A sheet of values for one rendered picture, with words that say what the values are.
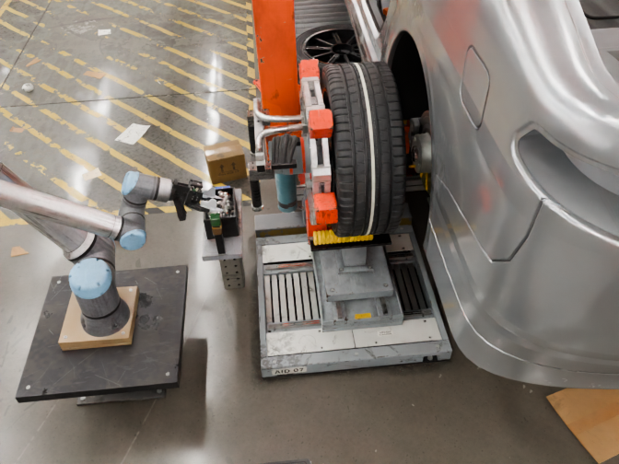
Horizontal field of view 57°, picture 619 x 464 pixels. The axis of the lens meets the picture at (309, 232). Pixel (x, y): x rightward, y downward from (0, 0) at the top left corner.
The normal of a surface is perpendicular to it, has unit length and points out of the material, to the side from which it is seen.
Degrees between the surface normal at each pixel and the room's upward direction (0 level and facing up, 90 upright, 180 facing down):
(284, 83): 90
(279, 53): 90
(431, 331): 0
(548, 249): 89
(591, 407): 1
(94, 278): 5
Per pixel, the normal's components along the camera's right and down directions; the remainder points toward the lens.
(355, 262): 0.10, 0.70
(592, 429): 0.00, -0.71
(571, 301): -0.42, 0.64
